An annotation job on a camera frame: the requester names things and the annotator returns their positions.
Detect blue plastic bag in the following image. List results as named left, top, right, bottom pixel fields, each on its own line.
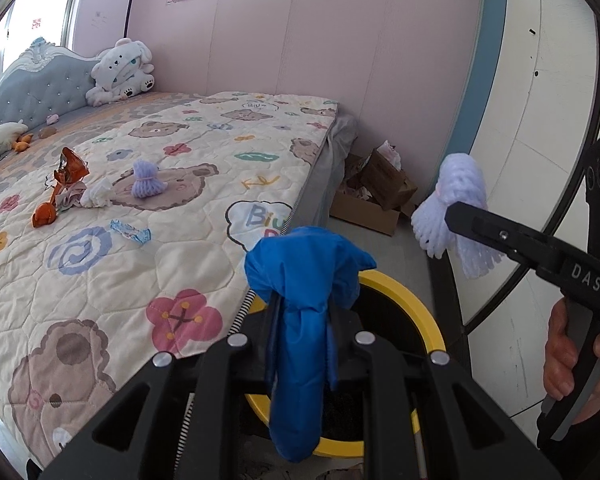
left=244, top=226, right=378, bottom=463

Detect large purple foam net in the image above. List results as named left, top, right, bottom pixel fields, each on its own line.
left=411, top=154, right=506, bottom=281

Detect cardboard box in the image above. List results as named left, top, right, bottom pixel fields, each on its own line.
left=330, top=142, right=419, bottom=236

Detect grey orange patterned bedsheet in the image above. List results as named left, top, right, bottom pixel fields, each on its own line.
left=0, top=91, right=216, bottom=186

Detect black bin with yellow rim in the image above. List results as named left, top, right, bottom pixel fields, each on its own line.
left=242, top=269, right=448, bottom=458

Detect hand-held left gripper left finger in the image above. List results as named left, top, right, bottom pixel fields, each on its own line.
left=39, top=295, right=282, bottom=480

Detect white foam net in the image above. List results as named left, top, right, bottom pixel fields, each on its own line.
left=80, top=177, right=115, bottom=208

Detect white door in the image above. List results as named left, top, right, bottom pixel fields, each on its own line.
left=457, top=0, right=600, bottom=421

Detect small purple foam net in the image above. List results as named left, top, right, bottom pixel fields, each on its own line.
left=131, top=160, right=168, bottom=200

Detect white dog plush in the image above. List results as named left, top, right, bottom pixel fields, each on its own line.
left=85, top=37, right=156, bottom=107

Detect person's right hand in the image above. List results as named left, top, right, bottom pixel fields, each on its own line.
left=542, top=299, right=600, bottom=402

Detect bed with blue tufted headboard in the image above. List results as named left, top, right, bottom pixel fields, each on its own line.
left=0, top=37, right=359, bottom=471

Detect grey tissue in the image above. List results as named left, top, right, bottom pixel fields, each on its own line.
left=55, top=182, right=88, bottom=209

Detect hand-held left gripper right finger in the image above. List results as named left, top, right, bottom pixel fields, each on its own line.
left=329, top=305, right=564, bottom=480

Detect blue white candy wrapper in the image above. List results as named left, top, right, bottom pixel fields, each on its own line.
left=110, top=219, right=152, bottom=246

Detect orange foil snack wrapper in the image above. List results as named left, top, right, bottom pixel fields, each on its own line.
left=47, top=147, right=90, bottom=196

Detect wide window with red stickers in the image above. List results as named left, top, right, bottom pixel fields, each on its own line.
left=0, top=0, right=81, bottom=92

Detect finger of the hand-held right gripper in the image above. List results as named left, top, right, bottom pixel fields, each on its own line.
left=444, top=201, right=567, bottom=287

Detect orange plastic wrapper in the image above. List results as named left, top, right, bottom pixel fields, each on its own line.
left=32, top=195, right=61, bottom=229

